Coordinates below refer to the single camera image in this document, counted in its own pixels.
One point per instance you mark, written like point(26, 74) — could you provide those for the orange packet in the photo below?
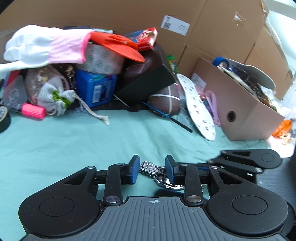
point(283, 127)

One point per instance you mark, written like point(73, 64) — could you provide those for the green snack packet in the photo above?
point(172, 62)

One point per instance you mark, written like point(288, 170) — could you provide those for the blue and black pen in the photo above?
point(168, 117)

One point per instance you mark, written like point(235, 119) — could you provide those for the grey insole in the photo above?
point(259, 74)

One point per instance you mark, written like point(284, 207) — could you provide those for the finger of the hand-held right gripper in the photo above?
point(253, 171)
point(229, 156)

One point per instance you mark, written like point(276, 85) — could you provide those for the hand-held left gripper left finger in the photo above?
point(135, 170)

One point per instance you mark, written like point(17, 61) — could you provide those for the white and pink glove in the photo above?
point(46, 46)

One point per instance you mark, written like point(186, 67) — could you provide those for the red card box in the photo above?
point(144, 38)

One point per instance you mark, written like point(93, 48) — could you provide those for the black box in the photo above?
point(148, 85)

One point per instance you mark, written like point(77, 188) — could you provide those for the blue box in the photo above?
point(94, 89)

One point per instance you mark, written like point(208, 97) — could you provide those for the black tape roll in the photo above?
point(3, 119)

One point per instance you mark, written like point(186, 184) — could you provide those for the brown football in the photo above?
point(164, 102)

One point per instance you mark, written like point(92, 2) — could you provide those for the blue tape roll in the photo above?
point(220, 61)

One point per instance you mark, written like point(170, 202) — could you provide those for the green table cloth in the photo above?
point(69, 143)

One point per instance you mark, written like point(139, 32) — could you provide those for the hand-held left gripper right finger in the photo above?
point(170, 171)

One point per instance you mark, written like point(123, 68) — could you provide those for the large brown cardboard box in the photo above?
point(129, 16)

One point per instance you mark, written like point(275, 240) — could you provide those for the orange rubber glove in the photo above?
point(104, 58)

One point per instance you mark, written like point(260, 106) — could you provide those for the white floral insole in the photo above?
point(198, 109)

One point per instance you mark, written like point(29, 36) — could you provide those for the tan cardboard box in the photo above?
point(242, 115)

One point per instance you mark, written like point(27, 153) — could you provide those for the silver metal watch band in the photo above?
point(152, 171)

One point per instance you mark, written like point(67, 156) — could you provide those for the pink highlighter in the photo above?
point(33, 111)

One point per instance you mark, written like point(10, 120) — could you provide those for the clear plastic triangle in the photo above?
point(15, 92)

